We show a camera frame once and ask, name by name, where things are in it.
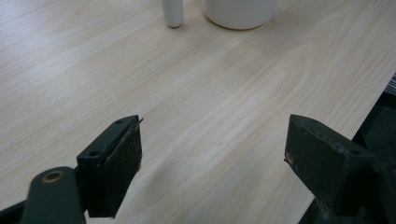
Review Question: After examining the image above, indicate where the white cup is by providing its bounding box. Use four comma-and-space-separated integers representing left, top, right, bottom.
201, 0, 278, 31

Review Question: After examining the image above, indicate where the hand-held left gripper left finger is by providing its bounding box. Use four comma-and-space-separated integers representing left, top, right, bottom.
76, 114, 144, 218

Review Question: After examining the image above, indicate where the white toothbrush handle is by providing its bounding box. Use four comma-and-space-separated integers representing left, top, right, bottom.
161, 0, 185, 29

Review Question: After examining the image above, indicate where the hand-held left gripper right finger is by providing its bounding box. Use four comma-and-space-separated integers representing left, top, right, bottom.
284, 113, 385, 217

